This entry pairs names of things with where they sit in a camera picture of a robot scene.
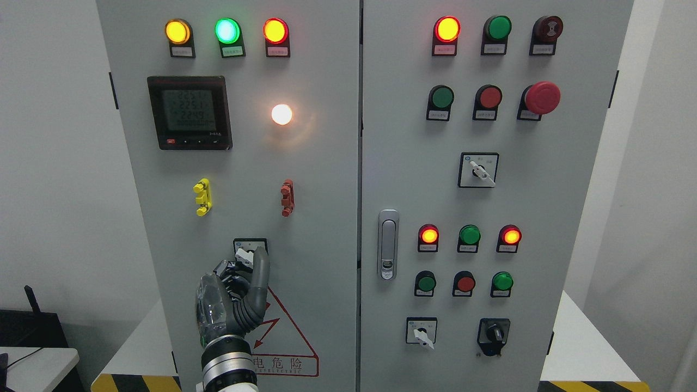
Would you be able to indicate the red lit indicator middle right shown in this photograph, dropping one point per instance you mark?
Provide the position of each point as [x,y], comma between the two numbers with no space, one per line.
[509,238]

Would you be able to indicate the grey electrical cabinet right door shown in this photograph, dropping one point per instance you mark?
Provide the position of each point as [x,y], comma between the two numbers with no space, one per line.
[411,165]

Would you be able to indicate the black rotary knob switch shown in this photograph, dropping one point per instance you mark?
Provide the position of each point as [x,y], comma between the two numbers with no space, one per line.
[492,335]

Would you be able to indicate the green indicator middle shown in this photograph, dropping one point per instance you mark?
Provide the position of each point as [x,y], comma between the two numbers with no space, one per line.
[469,239]

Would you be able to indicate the red push button lower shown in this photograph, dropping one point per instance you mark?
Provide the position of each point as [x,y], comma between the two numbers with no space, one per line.
[463,284]

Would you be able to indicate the red lit indicator top right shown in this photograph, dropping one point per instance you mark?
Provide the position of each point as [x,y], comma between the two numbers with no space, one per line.
[445,36]

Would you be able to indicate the yellow terminal clip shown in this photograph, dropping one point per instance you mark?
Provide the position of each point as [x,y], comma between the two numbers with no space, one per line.
[202,191]

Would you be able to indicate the white rotary selector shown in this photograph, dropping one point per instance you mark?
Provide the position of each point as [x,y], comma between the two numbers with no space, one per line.
[421,331]
[478,170]

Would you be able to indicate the white side table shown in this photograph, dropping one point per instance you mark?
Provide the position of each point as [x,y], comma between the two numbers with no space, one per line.
[39,370]

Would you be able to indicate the red emergency stop button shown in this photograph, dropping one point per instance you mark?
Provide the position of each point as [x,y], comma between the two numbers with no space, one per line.
[537,100]

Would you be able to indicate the clear small light bulb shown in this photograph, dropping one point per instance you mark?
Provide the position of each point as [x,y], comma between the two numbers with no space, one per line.
[282,114]

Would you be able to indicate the red triangle warning sticker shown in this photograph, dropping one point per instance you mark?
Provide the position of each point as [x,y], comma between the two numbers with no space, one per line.
[279,348]

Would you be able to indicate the white rotary selector upper right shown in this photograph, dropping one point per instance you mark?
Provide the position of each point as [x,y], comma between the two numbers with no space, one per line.
[478,170]

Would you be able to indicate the yellow indicator light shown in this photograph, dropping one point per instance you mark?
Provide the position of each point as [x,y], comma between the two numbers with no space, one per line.
[180,39]

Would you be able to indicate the green lit indicator light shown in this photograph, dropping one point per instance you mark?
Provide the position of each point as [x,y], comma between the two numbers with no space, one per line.
[230,39]

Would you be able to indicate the green push button upper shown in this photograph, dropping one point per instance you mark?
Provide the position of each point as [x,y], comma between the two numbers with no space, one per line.
[439,103]

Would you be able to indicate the red terminal clip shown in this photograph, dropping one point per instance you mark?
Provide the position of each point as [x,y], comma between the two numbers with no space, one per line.
[287,198]

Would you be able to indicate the red lit indicator middle left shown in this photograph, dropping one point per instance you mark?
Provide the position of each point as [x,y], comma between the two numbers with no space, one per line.
[428,239]

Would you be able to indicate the red push button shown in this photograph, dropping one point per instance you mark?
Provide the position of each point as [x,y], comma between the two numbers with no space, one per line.
[463,284]
[486,102]

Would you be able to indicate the red push button upper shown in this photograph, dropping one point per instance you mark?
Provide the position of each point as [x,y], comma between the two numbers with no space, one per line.
[486,102]

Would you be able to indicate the white rotary selector switch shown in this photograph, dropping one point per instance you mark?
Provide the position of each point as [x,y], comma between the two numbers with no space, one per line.
[245,248]

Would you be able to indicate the black digital power meter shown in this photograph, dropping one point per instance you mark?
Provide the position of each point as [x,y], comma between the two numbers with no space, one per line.
[190,112]

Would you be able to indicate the white platform with hazard stripes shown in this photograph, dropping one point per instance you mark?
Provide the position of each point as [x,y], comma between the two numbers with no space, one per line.
[580,359]

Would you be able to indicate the dark red buzzer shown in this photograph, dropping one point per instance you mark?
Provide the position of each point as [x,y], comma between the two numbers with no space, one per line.
[544,35]

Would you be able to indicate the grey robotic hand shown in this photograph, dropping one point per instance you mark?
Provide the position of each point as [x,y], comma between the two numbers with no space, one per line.
[231,300]

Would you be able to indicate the white rotary selector lower right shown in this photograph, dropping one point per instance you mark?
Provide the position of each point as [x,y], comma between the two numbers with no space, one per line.
[421,331]

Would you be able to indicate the grey electrical cabinet left door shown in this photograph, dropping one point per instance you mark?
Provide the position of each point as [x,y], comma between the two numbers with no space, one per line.
[313,252]

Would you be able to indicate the grey electrical cabinet door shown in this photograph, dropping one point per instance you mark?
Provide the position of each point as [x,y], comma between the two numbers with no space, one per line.
[411,165]
[313,252]

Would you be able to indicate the green push button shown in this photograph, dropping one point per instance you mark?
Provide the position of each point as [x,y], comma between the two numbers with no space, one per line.
[501,285]
[439,103]
[425,283]

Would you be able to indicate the robot forearm silver black wrist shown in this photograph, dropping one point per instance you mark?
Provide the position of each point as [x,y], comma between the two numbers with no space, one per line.
[227,365]

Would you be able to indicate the green indicator top right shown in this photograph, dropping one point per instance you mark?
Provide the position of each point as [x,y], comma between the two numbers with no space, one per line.
[495,33]

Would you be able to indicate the green push button lower right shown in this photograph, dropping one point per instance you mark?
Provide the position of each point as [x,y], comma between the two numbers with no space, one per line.
[501,285]

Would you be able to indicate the red lit indicator light left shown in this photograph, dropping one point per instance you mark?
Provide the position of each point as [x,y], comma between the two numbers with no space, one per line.
[276,35]

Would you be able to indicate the black device with antenna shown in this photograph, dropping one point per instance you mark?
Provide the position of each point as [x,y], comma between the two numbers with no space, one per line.
[31,328]

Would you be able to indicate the silver door latch handle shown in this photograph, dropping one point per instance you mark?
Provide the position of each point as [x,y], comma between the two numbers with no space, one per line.
[387,248]

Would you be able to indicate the green push button lower left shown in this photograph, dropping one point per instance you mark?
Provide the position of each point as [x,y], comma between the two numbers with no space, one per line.
[425,283]

